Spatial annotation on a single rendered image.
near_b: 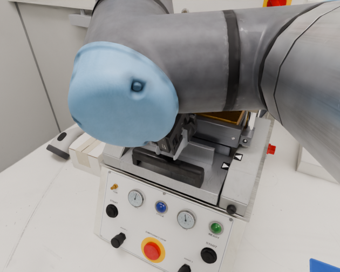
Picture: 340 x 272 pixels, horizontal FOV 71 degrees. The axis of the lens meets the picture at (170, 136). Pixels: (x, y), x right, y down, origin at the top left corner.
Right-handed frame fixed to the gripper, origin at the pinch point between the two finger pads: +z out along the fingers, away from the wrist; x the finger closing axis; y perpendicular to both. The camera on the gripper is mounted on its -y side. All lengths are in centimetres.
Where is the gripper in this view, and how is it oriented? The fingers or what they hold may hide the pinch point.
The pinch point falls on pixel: (178, 143)
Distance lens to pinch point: 50.0
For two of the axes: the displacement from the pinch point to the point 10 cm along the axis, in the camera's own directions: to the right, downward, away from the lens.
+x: 9.0, 2.6, -3.5
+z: 1.5, 5.7, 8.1
